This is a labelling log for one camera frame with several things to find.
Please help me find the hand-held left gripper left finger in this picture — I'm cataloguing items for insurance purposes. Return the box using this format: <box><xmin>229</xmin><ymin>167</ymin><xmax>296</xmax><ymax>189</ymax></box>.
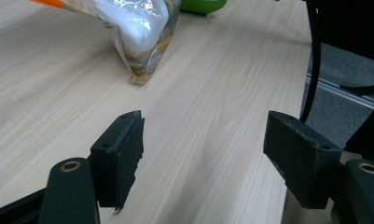
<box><xmin>90</xmin><ymin>110</ymin><xmax>145</xmax><ymax>211</ymax></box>

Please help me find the metal floor rail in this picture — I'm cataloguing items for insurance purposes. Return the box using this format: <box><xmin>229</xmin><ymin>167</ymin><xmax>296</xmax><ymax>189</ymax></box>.
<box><xmin>305</xmin><ymin>74</ymin><xmax>374</xmax><ymax>110</ymax></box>

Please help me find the right hand-held gripper cable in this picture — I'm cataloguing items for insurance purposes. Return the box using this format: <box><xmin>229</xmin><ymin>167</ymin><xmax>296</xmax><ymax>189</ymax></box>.
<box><xmin>299</xmin><ymin>0</ymin><xmax>323</xmax><ymax>124</ymax></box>

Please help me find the white and green packet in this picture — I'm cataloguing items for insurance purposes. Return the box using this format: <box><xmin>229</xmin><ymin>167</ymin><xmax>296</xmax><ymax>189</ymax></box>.
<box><xmin>179</xmin><ymin>0</ymin><xmax>229</xmax><ymax>16</ymax></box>

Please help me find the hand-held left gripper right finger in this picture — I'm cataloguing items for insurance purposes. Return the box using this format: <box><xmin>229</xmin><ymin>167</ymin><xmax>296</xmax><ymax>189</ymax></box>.
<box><xmin>263</xmin><ymin>110</ymin><xmax>344</xmax><ymax>209</ymax></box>

